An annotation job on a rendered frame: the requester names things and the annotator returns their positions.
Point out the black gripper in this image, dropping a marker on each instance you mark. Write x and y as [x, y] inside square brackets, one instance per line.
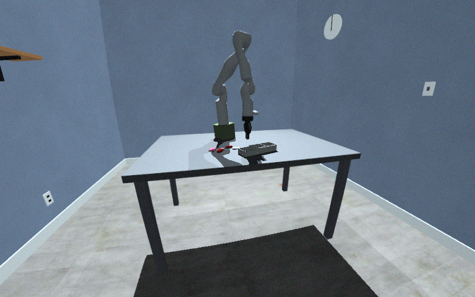
[247, 125]

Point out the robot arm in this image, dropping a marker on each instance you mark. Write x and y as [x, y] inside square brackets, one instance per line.
[248, 88]

